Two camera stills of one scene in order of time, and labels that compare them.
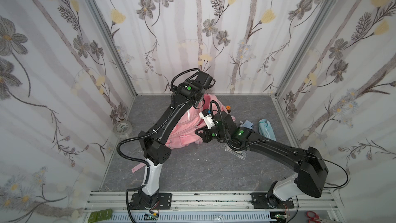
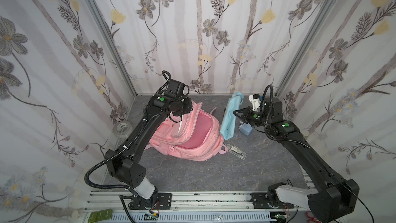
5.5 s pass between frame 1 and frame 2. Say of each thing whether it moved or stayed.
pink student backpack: moved
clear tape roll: stayed
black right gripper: moved
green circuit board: stayed
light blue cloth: moved
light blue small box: stayed
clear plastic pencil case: stayed
